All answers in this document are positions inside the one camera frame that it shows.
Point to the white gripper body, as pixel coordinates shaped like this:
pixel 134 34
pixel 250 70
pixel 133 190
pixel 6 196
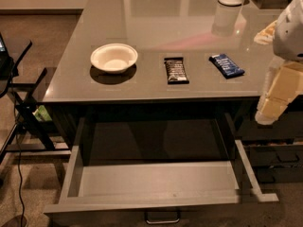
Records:
pixel 290 35

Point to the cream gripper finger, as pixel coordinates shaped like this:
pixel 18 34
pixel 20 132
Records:
pixel 266 35
pixel 281 87

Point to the black rxbar chocolate bar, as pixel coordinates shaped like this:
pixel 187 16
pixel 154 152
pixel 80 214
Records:
pixel 176 73

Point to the blue rxbar snack bar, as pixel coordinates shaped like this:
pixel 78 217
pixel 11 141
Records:
pixel 226 66

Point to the open grey top drawer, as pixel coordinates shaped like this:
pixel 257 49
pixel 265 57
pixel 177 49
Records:
pixel 156 165

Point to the white paper bowl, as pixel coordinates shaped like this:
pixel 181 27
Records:
pixel 114 58

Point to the green packet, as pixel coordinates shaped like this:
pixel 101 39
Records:
pixel 42 115

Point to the black folding stand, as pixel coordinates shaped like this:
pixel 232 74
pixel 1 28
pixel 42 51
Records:
pixel 28 134

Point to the metal drawer handle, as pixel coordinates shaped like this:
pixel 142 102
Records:
pixel 162 217

